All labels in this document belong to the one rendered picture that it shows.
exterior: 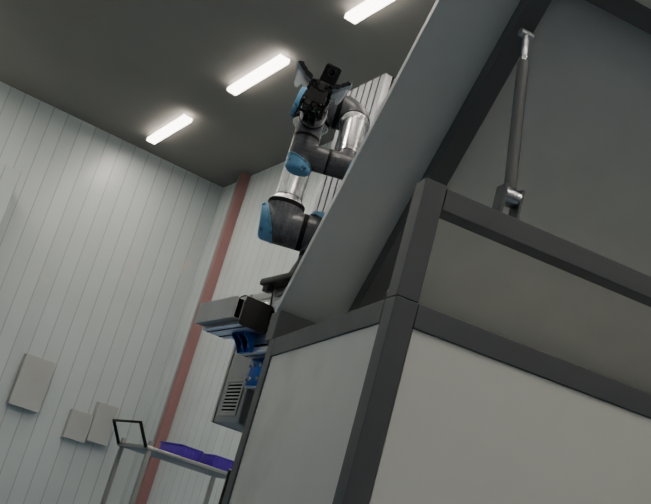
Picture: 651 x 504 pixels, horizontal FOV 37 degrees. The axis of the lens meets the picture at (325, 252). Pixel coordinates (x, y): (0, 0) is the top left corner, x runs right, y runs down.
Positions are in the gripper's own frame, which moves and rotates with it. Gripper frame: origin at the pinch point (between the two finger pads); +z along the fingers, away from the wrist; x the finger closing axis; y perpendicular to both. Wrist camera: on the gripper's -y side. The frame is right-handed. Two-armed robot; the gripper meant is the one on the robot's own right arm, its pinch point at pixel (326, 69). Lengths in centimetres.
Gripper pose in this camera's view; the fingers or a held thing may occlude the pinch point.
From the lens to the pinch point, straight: 255.5
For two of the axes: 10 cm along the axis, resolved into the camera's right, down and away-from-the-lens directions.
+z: 1.2, -2.8, -9.5
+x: -9.1, -4.1, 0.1
